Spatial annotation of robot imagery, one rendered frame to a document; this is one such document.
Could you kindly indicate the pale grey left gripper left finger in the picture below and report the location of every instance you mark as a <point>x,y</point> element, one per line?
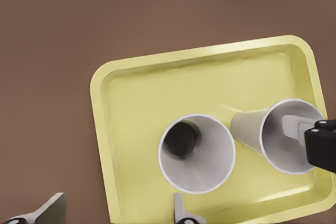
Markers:
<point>53,209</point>

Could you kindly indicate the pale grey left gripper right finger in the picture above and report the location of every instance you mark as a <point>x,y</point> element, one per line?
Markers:
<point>179,208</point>

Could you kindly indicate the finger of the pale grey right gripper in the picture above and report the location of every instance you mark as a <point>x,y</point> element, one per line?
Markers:
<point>292,127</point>

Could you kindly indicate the white IKEA cup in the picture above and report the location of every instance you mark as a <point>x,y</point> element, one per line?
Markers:
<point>204,161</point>
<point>249,127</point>

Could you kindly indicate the yellow rectangular tray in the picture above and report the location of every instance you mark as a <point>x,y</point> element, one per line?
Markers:
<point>183,90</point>

